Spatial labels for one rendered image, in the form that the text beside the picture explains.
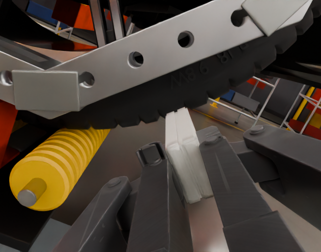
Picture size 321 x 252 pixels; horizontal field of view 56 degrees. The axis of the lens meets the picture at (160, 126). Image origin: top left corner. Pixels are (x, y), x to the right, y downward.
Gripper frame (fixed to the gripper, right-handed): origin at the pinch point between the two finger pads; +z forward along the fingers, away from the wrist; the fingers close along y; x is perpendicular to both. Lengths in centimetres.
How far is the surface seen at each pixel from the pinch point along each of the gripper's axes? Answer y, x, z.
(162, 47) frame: 0.6, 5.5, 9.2
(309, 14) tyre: 15.9, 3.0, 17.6
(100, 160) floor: -52, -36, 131
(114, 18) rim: -3.5, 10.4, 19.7
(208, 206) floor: -8, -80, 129
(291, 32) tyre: 13.7, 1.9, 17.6
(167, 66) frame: 0.4, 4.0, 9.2
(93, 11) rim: -5.3, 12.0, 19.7
